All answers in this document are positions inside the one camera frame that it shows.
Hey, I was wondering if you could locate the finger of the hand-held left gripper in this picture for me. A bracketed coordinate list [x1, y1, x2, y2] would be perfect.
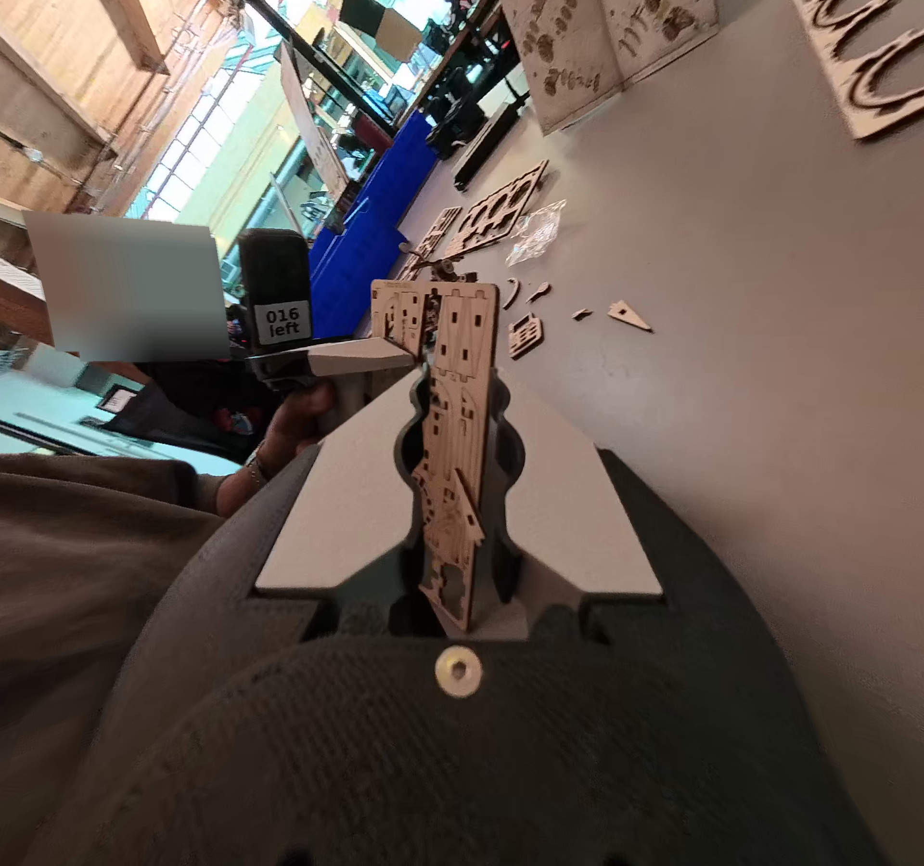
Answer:
[307, 336, 418, 414]

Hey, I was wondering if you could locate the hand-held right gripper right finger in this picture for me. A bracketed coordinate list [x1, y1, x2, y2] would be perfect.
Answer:
[493, 366, 664, 604]

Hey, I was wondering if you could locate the wooden sheet with round cutouts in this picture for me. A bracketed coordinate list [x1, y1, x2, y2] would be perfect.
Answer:
[442, 160, 550, 260]

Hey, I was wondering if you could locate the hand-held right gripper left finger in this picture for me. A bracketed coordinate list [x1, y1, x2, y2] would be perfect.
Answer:
[255, 365, 433, 591]

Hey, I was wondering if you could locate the grey desk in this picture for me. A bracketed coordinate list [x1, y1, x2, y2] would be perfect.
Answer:
[393, 0, 924, 866]

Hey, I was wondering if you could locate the wooden sheet with oval cutouts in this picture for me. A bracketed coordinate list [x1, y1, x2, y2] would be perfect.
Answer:
[790, 0, 924, 141]

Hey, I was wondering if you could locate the person's left hand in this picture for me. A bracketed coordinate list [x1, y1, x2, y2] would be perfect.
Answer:
[258, 381, 337, 481]

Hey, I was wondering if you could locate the wooden motorcycle model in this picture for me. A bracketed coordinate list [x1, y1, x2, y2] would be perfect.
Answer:
[408, 252, 479, 288]

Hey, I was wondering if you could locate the small clear plastic bag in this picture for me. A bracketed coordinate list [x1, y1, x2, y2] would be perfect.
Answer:
[504, 199, 568, 268]

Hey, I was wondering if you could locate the printed instruction booklet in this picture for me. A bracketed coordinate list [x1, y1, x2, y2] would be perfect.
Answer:
[482, 0, 720, 135]

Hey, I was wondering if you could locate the small slotted wooden frame piece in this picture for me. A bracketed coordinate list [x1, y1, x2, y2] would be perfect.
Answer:
[507, 311, 544, 361]

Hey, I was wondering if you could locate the blue plastic bin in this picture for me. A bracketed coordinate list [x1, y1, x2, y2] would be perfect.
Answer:
[308, 109, 441, 341]

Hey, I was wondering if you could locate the long slotted wooden parts sheet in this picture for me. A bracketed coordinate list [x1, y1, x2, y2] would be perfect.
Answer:
[370, 280, 501, 641]

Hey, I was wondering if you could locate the wooden sheet with mixed cutouts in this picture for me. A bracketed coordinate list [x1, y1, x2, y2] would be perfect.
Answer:
[396, 206, 463, 282]

